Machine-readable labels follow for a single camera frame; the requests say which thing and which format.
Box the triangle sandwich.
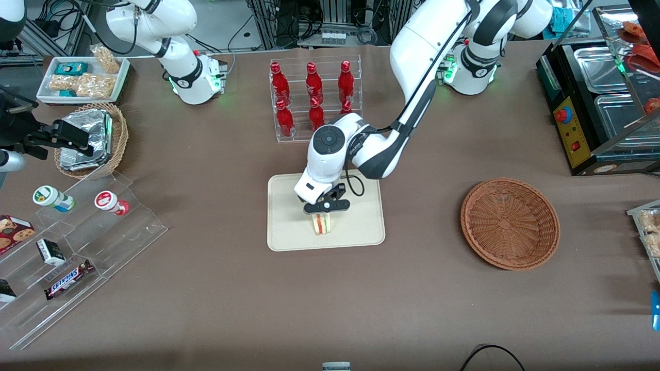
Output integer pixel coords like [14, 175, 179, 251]
[312, 212, 334, 237]

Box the cream plastic serving tray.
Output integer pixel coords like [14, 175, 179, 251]
[267, 168, 386, 252]

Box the white rectangular snack tray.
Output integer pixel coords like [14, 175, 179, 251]
[36, 55, 131, 106]

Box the small tan wicker basket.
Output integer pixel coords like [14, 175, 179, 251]
[54, 102, 129, 180]

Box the large brown wicker basket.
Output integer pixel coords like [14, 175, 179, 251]
[460, 177, 561, 271]

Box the grey snack tray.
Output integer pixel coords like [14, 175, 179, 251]
[626, 199, 660, 284]

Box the green lid yogurt cup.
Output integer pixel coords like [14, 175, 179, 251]
[32, 185, 76, 213]

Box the clear acrylic bottle rack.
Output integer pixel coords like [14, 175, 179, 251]
[269, 54, 364, 144]

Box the foil wrapped packet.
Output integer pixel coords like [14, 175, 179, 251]
[61, 109, 113, 158]
[59, 149, 112, 172]

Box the red cookie box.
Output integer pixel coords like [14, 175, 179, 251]
[0, 214, 37, 256]

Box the small rice cracker bag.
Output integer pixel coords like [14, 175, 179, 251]
[48, 74, 78, 94]

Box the small black white box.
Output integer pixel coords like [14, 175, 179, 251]
[36, 238, 67, 267]

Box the red lid yogurt cup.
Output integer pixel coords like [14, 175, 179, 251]
[94, 190, 130, 217]

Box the large teal snack box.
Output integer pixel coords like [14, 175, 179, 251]
[55, 62, 89, 77]

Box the large rice cracker bag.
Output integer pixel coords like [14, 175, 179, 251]
[76, 73, 118, 99]

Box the Snickers chocolate bar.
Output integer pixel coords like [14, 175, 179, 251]
[43, 259, 96, 301]

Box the clear acrylic stepped display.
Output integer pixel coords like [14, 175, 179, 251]
[0, 172, 169, 351]

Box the clear bag of peanuts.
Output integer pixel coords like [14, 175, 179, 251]
[89, 44, 121, 75]

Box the black food warmer cabinet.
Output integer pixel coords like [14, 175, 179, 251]
[535, 5, 660, 177]

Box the large steel warmer pan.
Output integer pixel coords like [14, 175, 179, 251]
[594, 94, 660, 148]

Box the small steel warmer pan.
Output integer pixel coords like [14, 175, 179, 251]
[572, 46, 634, 95]

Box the orange fried food piece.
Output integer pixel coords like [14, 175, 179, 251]
[626, 44, 660, 73]
[619, 21, 646, 45]

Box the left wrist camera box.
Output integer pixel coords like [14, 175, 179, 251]
[303, 199, 352, 215]

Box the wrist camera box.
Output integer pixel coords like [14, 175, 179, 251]
[303, 199, 352, 215]
[54, 119, 95, 157]

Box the black left camera bracket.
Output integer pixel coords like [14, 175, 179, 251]
[320, 182, 348, 203]

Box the black camera bracket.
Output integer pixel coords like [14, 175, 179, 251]
[320, 182, 348, 203]
[23, 126, 59, 156]

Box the black right camera bracket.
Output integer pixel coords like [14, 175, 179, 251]
[23, 126, 59, 156]

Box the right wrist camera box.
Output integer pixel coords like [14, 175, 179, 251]
[54, 119, 95, 157]

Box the black curved cable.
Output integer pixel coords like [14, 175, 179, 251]
[460, 344, 526, 371]

